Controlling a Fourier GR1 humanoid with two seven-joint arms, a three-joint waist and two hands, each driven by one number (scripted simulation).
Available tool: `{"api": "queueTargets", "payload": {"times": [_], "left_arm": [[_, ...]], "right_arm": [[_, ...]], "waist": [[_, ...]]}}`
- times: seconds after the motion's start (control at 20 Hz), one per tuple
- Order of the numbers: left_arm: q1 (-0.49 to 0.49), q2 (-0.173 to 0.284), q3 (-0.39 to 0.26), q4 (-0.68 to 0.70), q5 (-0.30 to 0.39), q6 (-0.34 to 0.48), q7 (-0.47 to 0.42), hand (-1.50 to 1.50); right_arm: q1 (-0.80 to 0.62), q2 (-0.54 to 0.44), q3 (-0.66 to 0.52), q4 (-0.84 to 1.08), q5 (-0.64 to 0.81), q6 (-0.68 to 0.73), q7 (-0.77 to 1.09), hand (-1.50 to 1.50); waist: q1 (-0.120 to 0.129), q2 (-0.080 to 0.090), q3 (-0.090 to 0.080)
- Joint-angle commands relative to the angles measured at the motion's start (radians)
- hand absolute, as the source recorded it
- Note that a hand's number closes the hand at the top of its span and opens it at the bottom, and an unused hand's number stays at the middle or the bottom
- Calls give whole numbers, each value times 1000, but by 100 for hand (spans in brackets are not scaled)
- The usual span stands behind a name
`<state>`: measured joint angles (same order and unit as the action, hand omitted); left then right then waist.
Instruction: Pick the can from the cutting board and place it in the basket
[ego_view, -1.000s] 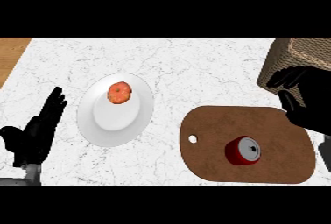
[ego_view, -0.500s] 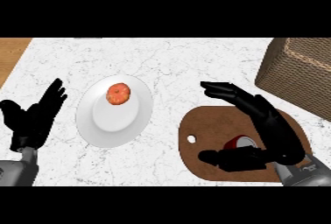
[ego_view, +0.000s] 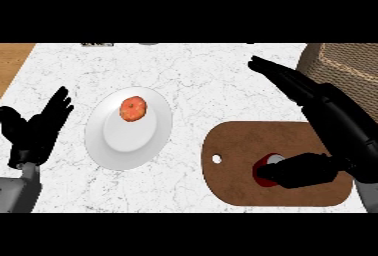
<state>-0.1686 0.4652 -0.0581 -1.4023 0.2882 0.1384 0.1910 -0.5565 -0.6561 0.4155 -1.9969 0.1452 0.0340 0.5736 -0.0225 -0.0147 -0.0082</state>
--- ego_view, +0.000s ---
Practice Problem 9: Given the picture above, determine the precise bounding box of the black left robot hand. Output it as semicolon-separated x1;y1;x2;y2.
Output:
0;86;76;170

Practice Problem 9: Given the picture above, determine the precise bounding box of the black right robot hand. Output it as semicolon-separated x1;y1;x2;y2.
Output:
247;55;378;190

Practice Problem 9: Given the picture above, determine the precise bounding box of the tan wicker basket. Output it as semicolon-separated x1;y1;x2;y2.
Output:
296;43;378;123

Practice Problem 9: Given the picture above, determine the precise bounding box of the red can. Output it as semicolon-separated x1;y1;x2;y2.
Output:
251;153;288;188

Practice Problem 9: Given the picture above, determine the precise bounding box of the brown wooden cutting board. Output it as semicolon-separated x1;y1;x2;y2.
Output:
201;120;355;208

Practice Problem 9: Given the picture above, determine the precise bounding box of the white plate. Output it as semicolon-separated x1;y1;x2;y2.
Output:
85;86;175;171

